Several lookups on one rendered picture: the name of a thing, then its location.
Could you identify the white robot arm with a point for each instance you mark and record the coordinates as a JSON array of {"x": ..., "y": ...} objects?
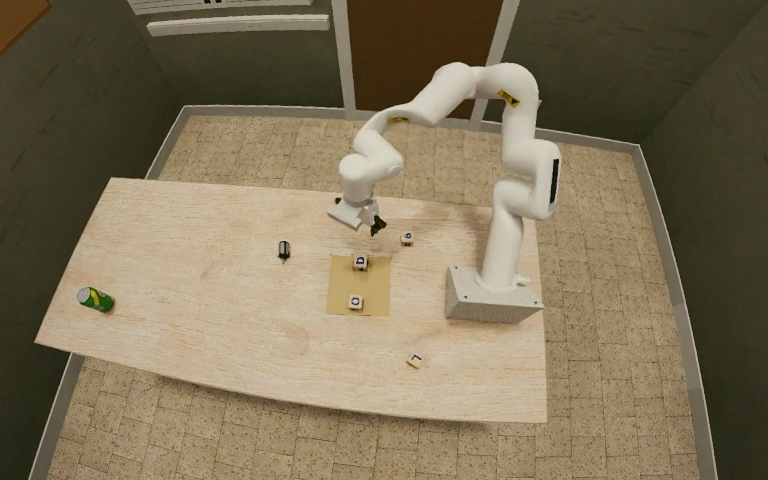
[{"x": 520, "y": 154}]

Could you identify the green drink can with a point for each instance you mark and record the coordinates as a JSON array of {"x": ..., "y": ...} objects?
[{"x": 95, "y": 299}]

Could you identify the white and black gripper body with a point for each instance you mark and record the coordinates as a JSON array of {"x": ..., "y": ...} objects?
[{"x": 368, "y": 212}]

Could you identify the tan cardboard mat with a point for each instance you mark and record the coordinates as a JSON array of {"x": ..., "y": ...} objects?
[{"x": 373, "y": 285}]

